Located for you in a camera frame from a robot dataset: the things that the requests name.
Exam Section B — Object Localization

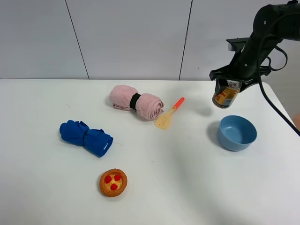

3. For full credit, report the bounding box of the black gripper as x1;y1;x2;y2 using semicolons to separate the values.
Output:
209;50;270;94

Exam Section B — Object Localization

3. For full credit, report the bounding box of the gold Red Bull can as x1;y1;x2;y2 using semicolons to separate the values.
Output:
212;80;241;108

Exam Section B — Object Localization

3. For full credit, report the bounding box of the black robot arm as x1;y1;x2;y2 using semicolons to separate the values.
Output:
210;1;300;95

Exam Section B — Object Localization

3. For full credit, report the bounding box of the blue plastic bowl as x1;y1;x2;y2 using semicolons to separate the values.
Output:
217;115;257;151

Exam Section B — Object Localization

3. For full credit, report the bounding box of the brown cardboard box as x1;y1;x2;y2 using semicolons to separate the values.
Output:
293;113;300;130

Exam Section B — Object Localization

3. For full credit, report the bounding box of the rolled pink towel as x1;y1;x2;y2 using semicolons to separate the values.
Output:
109;85;164;120

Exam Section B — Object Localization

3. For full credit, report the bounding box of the bundled blue cloth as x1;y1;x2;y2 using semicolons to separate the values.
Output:
59;120;113;158

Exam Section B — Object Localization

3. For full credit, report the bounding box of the toy fruit tart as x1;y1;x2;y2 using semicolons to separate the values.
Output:
99;168;128;197

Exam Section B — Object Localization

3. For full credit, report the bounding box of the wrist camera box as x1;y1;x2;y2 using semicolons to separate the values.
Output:
226;37;248;53

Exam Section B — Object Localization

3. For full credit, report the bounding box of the orange handled beige spatula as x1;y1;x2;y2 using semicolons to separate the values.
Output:
154;97;185;130

